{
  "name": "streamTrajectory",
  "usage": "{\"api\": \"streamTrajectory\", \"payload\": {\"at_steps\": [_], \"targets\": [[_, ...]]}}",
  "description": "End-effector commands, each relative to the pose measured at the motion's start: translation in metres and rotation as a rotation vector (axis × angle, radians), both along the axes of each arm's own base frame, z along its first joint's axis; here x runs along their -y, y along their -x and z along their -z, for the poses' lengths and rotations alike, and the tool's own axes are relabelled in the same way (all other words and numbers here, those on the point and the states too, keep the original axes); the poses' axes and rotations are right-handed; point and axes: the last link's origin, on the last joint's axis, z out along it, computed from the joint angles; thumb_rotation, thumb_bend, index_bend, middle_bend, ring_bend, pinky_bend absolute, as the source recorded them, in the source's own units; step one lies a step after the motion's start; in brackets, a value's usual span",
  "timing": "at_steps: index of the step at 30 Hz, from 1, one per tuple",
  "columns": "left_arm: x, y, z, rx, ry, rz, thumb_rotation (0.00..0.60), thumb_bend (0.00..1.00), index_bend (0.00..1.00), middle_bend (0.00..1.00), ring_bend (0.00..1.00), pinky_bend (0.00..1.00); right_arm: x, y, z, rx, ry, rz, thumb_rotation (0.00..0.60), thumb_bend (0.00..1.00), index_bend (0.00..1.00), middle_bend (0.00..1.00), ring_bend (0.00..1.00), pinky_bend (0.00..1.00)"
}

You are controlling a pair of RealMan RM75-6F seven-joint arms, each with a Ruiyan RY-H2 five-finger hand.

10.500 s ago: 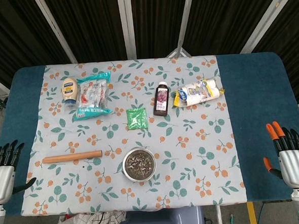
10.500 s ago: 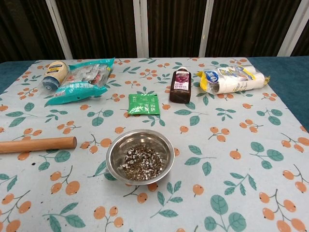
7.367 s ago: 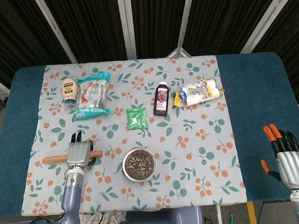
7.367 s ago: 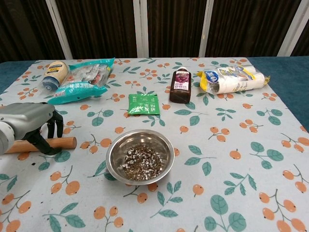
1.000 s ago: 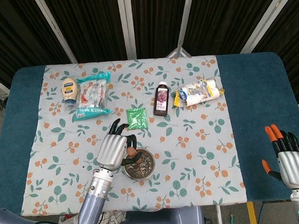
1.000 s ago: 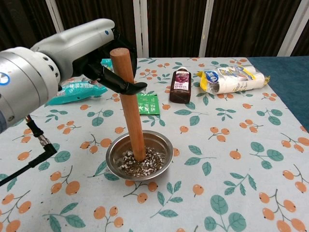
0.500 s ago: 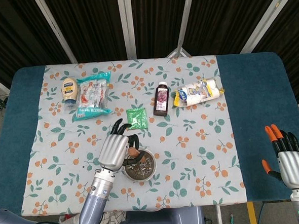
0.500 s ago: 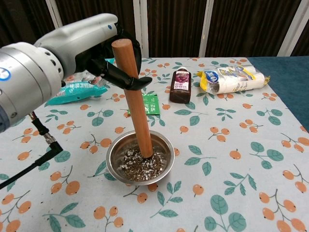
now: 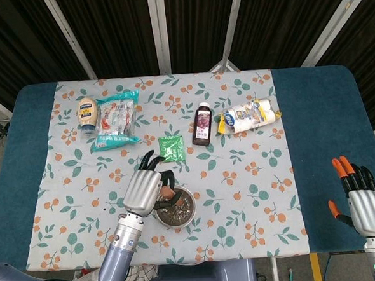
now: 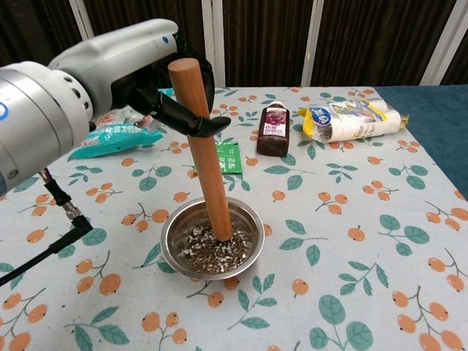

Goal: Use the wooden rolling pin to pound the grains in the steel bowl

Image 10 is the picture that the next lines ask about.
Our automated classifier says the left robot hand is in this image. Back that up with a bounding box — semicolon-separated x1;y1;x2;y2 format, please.
48;18;232;138

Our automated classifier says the wooden rolling pin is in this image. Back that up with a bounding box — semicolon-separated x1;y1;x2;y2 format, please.
167;58;234;243

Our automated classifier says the stainless steel bowl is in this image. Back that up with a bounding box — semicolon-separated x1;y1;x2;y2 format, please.
159;195;265;282

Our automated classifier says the teal snack bag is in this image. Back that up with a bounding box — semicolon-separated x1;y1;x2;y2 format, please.
67;105;165;161

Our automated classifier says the green sachet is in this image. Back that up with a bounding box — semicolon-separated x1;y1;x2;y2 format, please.
192;140;244;175

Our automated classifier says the dark juice bottle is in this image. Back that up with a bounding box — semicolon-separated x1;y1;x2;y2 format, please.
256;101;293;157

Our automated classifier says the plastic-wrapped paper cup pack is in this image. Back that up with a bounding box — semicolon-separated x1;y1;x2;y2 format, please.
296;97;410;143

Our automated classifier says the floral tablecloth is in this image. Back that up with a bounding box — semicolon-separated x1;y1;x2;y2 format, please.
0;86;468;351

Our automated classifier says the white partition frame post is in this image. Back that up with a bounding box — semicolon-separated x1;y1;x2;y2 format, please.
419;0;468;86
300;0;325;88
68;0;94;39
201;0;226;88

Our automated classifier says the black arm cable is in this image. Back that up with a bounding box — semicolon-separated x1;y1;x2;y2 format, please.
0;167;94;286

